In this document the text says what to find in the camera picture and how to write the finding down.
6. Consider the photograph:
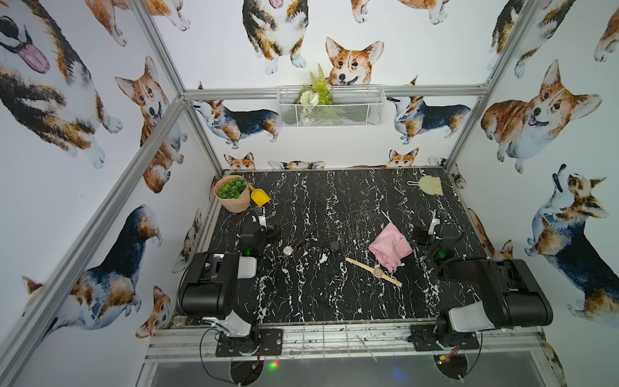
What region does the pink cloth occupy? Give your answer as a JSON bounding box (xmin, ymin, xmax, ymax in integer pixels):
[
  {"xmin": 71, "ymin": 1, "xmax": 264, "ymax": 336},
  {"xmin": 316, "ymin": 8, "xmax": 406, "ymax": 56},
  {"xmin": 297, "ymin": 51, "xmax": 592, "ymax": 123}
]
[{"xmin": 368, "ymin": 223, "xmax": 413, "ymax": 273}]

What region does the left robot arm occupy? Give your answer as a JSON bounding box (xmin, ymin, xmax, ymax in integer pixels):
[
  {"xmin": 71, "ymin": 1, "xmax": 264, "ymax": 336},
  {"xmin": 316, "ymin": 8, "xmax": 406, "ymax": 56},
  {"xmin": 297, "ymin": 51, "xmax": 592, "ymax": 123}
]
[{"xmin": 177, "ymin": 207, "xmax": 280, "ymax": 343}]

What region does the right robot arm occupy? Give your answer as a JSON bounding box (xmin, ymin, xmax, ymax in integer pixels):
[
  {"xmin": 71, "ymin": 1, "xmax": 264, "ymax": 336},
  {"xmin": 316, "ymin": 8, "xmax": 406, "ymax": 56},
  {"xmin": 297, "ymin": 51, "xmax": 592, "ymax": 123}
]
[{"xmin": 413, "ymin": 211, "xmax": 554, "ymax": 336}]

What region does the beige hand brush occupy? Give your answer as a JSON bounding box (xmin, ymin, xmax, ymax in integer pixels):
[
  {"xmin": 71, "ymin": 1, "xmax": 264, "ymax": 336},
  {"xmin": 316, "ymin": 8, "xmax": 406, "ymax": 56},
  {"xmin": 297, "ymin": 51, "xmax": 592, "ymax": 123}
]
[{"xmin": 406, "ymin": 176, "xmax": 443, "ymax": 196}]

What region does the yellow toy shovel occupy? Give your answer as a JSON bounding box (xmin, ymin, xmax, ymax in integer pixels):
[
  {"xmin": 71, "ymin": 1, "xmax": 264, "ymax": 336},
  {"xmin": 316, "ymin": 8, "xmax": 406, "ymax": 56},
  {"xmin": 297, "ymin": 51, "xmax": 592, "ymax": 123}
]
[{"xmin": 248, "ymin": 184, "xmax": 271, "ymax": 207}]

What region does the terracotta pot green plant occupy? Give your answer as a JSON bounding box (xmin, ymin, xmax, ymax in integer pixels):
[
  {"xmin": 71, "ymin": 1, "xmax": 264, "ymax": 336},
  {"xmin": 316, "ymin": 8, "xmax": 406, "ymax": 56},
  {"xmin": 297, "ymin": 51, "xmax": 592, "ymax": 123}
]
[{"xmin": 213, "ymin": 175, "xmax": 251, "ymax": 214}]

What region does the green fern white flower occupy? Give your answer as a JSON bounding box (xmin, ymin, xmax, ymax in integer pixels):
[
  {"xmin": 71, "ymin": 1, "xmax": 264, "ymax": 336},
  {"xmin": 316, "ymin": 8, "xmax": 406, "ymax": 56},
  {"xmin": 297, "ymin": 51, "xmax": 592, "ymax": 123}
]
[{"xmin": 294, "ymin": 64, "xmax": 333, "ymax": 126}]

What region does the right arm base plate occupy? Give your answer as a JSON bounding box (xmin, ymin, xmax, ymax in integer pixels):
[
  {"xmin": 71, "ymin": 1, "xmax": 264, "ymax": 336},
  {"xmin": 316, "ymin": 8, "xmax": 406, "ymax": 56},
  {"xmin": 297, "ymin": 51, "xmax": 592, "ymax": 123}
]
[{"xmin": 407, "ymin": 324, "xmax": 480, "ymax": 352}]

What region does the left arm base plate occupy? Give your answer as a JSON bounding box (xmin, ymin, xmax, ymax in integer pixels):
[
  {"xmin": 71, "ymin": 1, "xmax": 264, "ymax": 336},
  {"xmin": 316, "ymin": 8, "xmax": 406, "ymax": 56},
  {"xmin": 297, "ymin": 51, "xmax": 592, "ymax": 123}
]
[{"xmin": 215, "ymin": 329, "xmax": 284, "ymax": 357}]

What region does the aluminium front rail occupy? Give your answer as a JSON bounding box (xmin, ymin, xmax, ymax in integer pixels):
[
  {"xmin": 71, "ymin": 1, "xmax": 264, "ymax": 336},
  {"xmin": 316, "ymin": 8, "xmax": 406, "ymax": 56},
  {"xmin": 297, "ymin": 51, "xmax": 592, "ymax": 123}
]
[{"xmin": 144, "ymin": 320, "xmax": 543, "ymax": 364}]

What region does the white wire wall basket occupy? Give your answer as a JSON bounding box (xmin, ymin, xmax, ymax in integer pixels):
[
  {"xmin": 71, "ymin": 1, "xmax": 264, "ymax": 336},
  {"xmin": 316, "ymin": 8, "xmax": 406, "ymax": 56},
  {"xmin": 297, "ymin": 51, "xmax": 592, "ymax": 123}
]
[{"xmin": 277, "ymin": 85, "xmax": 386, "ymax": 128}]

